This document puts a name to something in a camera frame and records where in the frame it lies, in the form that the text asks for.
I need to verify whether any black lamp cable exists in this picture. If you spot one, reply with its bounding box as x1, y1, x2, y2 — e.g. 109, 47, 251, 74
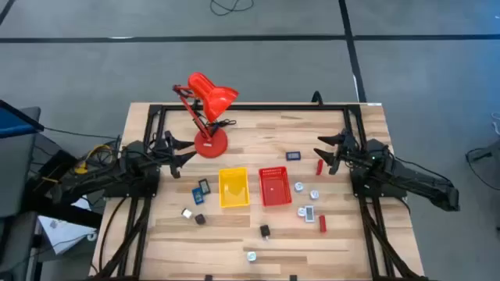
195, 101, 238, 136

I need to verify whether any monitor with blue screen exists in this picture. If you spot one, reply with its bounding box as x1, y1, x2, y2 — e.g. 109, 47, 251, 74
0, 99, 45, 140

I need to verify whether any red desk lamp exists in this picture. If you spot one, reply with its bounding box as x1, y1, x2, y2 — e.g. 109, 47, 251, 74
172, 72, 240, 159

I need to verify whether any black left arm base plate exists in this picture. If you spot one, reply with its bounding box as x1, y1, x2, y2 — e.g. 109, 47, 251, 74
103, 171, 159, 198

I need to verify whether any dark grey cabinet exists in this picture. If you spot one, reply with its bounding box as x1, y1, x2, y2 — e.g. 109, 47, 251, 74
0, 107, 42, 218

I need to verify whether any red plastic basket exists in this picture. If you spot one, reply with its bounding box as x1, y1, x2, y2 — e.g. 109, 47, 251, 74
258, 166, 293, 208

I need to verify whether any white paper sheet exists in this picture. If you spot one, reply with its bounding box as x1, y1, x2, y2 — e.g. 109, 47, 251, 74
37, 197, 98, 255

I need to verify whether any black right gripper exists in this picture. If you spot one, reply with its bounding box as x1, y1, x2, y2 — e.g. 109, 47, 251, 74
313, 130, 360, 176

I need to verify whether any black stand foot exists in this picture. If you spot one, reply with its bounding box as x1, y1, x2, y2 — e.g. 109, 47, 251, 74
465, 140, 500, 163

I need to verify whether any yellow cable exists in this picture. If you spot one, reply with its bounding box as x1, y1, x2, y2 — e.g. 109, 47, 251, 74
73, 144, 114, 176

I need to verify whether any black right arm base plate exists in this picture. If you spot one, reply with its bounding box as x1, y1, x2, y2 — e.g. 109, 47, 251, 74
349, 167, 407, 198

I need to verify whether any yellow plastic basket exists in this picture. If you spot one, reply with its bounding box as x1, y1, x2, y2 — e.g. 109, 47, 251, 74
218, 166, 251, 208

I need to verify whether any black cable along frame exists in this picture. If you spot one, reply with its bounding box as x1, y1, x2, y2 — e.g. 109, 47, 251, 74
97, 197, 130, 274

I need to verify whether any black aluminium table frame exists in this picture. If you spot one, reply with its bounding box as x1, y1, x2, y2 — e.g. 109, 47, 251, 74
87, 103, 429, 281

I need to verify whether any black desk frame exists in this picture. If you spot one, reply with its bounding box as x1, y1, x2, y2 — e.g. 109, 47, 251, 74
21, 150, 105, 231

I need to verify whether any black floor cable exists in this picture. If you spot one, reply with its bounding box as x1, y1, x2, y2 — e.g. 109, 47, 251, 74
209, 0, 255, 17
464, 146, 500, 192

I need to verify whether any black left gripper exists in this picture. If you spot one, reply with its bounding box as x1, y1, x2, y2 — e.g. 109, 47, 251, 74
150, 130, 198, 180

